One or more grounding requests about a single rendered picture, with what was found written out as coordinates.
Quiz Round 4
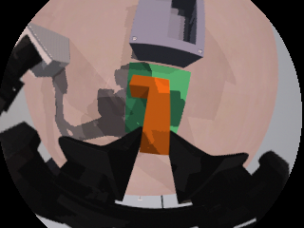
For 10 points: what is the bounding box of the orange l-shaped part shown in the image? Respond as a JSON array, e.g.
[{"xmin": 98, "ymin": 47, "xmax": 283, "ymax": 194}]
[{"xmin": 129, "ymin": 75, "xmax": 170, "ymax": 156}]

